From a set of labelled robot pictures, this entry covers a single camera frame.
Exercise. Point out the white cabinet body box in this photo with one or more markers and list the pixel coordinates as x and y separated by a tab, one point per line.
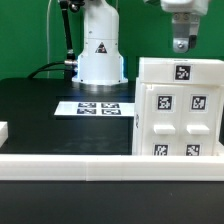
138	129

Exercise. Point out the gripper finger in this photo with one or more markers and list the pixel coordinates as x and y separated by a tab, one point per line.
193	28
181	31

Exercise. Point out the white fence frame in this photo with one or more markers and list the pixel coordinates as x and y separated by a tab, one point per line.
110	168

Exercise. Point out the white cabinet top block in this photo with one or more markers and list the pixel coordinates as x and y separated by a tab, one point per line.
181	71

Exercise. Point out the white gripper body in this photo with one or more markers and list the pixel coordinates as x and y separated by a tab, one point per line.
199	7

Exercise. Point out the white marker sheet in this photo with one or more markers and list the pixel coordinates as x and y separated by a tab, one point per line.
105	109

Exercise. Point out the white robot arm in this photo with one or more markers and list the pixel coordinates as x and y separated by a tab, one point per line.
100	63

